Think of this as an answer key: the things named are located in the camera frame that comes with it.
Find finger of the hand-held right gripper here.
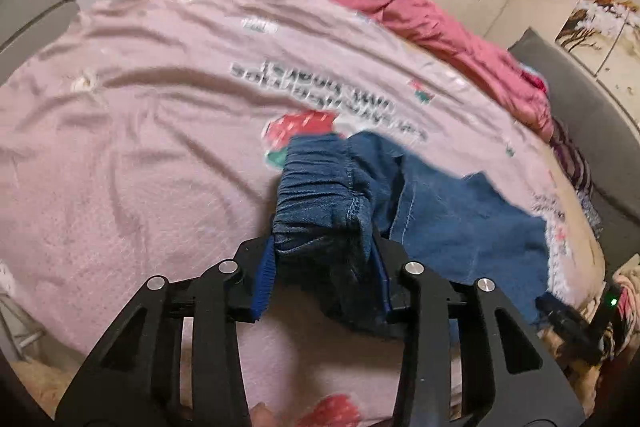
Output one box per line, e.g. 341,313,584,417
537,294,598,360

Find purple striped cloth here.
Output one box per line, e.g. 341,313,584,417
550,117,603,238

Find pink strawberry printed bedsheet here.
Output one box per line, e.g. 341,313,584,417
0,0,606,427

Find blue denim pants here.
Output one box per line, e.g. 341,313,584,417
272,131,551,340

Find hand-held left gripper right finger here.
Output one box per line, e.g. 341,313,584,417
370,237,586,427

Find tree wall painting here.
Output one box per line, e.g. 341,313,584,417
555,0,640,78

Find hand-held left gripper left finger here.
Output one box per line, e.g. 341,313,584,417
54,234,281,427

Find grey padded headboard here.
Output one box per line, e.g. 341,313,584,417
507,27,640,268

